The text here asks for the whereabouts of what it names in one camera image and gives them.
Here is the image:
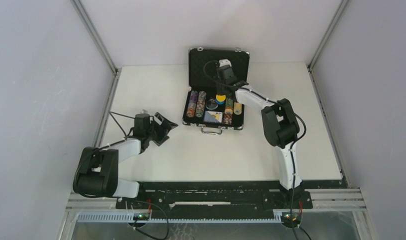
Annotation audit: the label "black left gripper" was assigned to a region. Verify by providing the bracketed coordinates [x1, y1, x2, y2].
[145, 113, 178, 147]

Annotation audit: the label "green yellow chip stack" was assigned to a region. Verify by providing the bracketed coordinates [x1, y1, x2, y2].
[224, 98, 234, 115]

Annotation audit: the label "yellow blue chip stack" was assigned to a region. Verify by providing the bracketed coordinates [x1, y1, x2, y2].
[233, 102, 243, 115]

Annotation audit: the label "black poker set case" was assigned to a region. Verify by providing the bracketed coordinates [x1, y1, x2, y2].
[182, 47, 250, 131]

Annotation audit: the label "playing card deck box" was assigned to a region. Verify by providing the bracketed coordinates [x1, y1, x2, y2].
[203, 110, 223, 124]

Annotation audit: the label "yellow round button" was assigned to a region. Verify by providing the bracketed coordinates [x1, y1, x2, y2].
[215, 94, 227, 102]

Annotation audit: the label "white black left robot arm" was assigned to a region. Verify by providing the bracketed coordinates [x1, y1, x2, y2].
[72, 112, 178, 209]

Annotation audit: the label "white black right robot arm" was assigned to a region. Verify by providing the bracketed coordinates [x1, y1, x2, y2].
[189, 59, 304, 208]

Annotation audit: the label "orange blue chip stack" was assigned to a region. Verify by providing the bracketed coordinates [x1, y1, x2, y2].
[223, 114, 233, 125]

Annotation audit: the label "purple orange chip stack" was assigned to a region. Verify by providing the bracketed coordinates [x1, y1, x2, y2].
[186, 90, 199, 118]

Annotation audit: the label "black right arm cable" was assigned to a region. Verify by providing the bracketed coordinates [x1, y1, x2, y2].
[202, 60, 308, 240]

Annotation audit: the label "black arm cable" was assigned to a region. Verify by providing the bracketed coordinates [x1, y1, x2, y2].
[202, 60, 308, 240]
[108, 111, 138, 138]

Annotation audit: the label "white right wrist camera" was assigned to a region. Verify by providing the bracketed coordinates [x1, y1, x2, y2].
[218, 59, 232, 67]

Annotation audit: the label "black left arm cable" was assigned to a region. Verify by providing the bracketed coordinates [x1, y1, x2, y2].
[108, 111, 138, 138]

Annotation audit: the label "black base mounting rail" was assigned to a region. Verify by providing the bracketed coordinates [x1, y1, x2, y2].
[115, 180, 314, 220]

